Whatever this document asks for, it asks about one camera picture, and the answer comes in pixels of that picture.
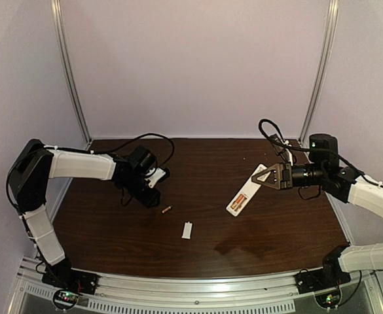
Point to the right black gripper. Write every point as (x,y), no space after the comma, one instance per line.
(285,176)

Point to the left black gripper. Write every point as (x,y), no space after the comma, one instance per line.
(150,199)

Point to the copper AA battery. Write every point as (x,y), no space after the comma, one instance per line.
(165,210)
(238,202)

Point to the white remote control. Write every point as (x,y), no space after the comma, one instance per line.
(249,189)

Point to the white battery cover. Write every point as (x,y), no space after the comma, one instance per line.
(187,230)

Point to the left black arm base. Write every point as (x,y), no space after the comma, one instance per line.
(70,283)

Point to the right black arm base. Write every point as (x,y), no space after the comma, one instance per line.
(319,279)

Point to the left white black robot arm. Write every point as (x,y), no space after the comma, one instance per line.
(27,182)

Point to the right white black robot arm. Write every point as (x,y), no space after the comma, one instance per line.
(347,184)

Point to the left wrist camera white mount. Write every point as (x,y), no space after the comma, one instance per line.
(156,175)

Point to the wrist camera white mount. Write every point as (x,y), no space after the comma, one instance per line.
(283,152)
(156,175)

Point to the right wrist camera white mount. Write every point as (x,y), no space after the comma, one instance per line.
(283,152)

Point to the front aluminium rail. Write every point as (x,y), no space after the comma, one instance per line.
(277,293)

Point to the right aluminium frame post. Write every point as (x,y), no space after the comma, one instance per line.
(331,20)

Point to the aluminium frame post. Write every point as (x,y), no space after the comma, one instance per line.
(331,20)
(58,19)

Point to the left aluminium frame post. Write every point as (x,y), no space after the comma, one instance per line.
(58,19)

